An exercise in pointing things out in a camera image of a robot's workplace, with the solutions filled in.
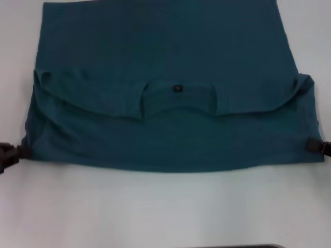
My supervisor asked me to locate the teal T-shirt with FREE print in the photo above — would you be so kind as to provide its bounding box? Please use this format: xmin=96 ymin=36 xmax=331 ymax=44
xmin=20 ymin=0 xmax=326 ymax=174

